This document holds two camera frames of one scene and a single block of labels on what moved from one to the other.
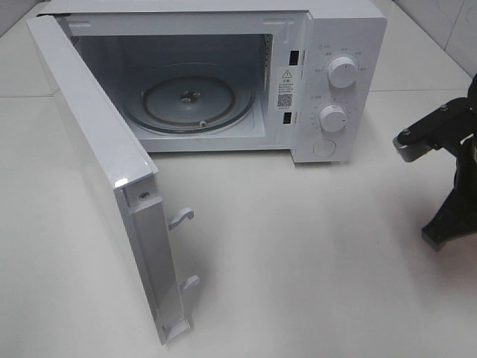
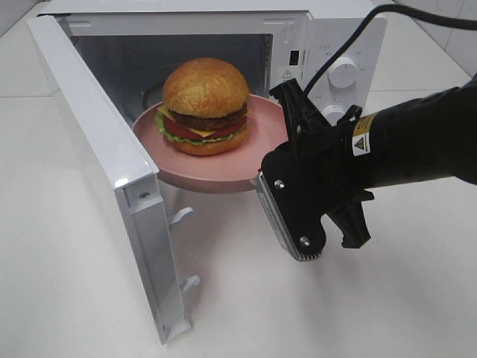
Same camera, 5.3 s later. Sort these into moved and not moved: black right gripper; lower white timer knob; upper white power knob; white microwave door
Moved: black right gripper
Not moved: upper white power knob; white microwave door; lower white timer knob
